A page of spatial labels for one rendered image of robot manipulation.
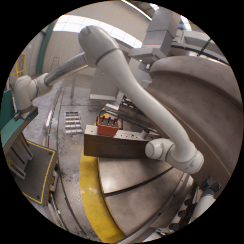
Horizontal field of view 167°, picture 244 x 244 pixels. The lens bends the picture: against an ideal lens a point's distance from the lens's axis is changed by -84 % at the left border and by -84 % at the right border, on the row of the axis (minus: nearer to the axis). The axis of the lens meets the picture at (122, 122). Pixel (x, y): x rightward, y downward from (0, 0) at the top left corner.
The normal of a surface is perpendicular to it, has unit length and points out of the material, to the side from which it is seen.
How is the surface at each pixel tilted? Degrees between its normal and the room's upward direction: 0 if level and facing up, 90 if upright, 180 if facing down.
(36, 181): 0
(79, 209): 0
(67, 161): 0
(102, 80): 90
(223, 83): 90
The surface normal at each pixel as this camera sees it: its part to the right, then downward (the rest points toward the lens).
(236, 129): -0.84, 0.00
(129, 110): -0.19, 0.46
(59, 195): 0.32, -0.81
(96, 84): 0.50, 0.59
